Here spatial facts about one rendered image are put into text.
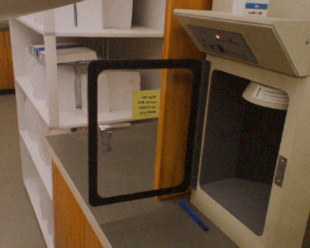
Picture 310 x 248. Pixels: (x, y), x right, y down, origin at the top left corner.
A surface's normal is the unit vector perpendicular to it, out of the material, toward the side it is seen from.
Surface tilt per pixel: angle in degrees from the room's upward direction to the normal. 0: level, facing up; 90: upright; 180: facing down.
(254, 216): 0
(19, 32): 90
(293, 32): 90
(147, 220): 0
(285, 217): 90
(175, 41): 90
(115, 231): 0
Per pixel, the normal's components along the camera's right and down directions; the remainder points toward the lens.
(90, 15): -0.17, 0.49
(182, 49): 0.49, 0.33
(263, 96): -0.62, -0.18
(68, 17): 0.18, 0.47
